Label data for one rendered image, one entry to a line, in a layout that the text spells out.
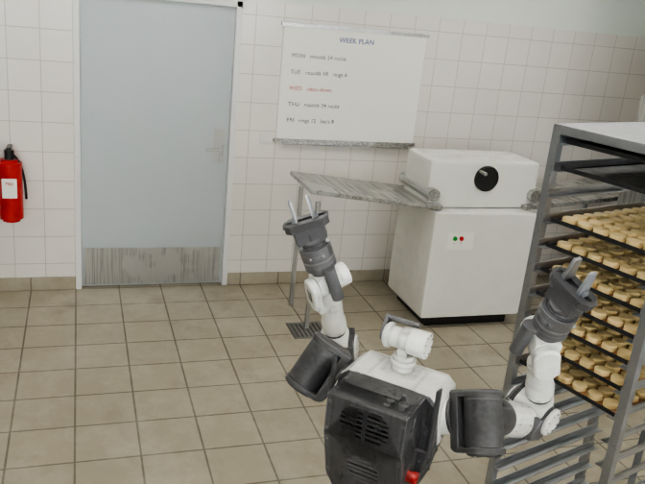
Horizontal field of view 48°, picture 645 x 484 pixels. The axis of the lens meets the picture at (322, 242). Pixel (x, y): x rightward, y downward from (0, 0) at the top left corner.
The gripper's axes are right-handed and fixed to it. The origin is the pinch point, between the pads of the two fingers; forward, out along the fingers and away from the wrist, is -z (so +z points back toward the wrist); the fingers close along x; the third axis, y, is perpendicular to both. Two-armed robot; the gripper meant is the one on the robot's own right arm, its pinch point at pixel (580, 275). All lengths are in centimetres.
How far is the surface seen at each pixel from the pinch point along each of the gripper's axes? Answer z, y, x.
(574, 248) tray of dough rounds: 47, 65, 41
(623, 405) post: 72, 56, -5
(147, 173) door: 226, 19, 335
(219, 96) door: 176, 73, 345
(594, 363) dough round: 75, 63, 13
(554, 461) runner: 149, 83, 12
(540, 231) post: 48, 60, 52
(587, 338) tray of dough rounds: 68, 62, 19
